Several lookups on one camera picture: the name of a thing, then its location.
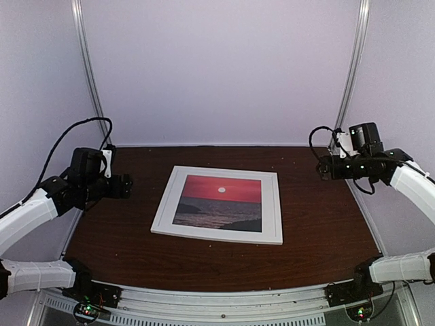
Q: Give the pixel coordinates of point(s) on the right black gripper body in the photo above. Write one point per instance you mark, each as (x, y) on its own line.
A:
(357, 169)

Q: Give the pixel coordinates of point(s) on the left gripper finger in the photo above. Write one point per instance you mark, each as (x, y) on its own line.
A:
(126, 179)
(125, 192)

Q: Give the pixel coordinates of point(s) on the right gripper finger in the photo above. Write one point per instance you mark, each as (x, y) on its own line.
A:
(325, 176)
(323, 165)

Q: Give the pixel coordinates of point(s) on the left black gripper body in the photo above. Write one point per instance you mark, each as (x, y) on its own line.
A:
(94, 190)

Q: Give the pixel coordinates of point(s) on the white mat board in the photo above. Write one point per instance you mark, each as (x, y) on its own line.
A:
(176, 190)

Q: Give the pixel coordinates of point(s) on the white picture frame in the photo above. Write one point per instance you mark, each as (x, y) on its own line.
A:
(163, 217)

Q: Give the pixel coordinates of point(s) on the red and grey photo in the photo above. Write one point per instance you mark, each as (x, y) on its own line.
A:
(220, 203)

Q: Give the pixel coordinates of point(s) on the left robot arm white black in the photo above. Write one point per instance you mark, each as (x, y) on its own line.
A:
(32, 235)

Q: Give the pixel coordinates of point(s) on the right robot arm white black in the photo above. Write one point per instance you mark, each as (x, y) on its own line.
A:
(396, 197)

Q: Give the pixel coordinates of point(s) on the left controller board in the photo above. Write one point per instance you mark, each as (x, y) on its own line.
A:
(85, 313)

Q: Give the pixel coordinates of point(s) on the controller board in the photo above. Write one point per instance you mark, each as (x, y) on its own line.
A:
(360, 313)
(85, 313)

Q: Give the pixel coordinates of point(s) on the right controller board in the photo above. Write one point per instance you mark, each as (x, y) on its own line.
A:
(360, 313)

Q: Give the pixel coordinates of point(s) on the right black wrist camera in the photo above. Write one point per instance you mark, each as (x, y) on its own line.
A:
(365, 139)

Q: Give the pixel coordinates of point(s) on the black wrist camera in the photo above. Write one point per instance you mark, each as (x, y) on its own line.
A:
(85, 166)
(365, 139)

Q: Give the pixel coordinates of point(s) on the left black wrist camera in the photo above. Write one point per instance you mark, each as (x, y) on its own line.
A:
(85, 166)

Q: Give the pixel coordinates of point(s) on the left aluminium corner post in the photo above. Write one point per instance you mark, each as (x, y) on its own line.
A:
(78, 17)

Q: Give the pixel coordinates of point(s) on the aluminium corner post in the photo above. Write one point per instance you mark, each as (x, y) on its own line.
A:
(356, 56)
(78, 17)

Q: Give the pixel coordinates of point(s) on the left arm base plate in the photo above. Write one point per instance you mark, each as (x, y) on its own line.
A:
(97, 294)

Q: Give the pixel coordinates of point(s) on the front aluminium rail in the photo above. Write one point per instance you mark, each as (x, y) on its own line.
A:
(298, 306)

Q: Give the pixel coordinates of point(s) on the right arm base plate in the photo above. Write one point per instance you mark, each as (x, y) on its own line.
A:
(349, 292)

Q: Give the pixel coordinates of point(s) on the right aluminium corner post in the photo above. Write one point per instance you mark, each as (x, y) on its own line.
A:
(356, 56)

